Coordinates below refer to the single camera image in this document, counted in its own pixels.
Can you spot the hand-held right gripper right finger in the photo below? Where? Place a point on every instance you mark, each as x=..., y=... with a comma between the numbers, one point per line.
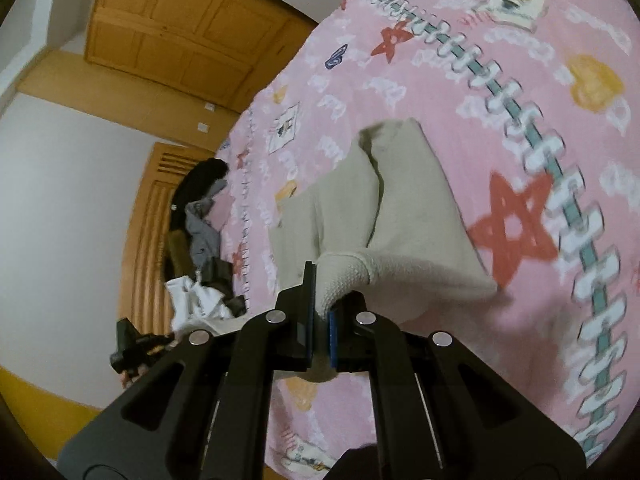
x=334, y=330

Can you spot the wooden wardrobe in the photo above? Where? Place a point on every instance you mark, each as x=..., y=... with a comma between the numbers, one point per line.
x=175, y=25

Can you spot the black garment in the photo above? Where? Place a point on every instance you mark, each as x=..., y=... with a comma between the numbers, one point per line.
x=200, y=180

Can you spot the person's left hand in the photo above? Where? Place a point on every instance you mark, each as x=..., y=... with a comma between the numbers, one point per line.
x=127, y=380

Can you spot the beige zip hoodie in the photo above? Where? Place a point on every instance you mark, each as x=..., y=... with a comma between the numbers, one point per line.
x=410, y=210

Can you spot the white garment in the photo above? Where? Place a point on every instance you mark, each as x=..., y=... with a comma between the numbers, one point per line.
x=195, y=305

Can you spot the person's dark clothing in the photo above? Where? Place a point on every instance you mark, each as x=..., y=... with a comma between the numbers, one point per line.
x=352, y=462

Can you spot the grey garment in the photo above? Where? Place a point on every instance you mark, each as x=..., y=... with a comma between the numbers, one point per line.
x=202, y=230

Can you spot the pink printed bedsheet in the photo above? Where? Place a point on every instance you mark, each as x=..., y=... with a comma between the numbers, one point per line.
x=500, y=110

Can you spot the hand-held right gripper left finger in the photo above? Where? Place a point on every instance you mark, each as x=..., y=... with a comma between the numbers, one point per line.
x=310, y=310

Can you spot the wooden slatted headboard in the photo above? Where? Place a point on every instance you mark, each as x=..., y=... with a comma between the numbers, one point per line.
x=145, y=235

